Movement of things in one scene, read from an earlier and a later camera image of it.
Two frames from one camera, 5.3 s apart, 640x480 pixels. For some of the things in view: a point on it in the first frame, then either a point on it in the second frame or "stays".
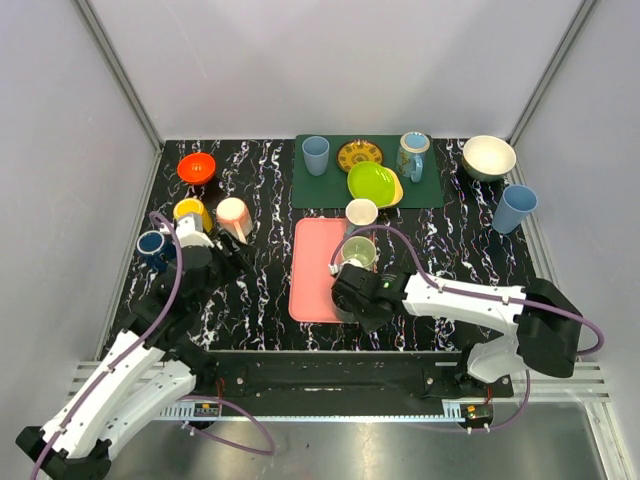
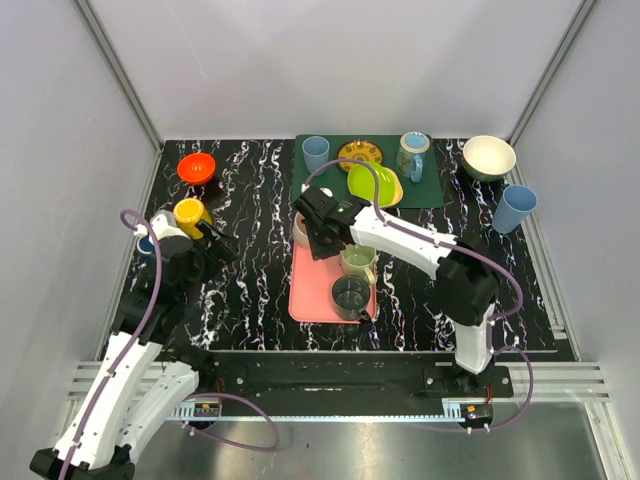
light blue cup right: x=517 y=202 stays
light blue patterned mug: x=411 y=154 stays
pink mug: x=234 y=218 -> x=300 y=229
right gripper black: x=367 y=323 -> x=318 y=251
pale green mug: x=361 y=248 stays
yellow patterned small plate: x=356 y=151 stays
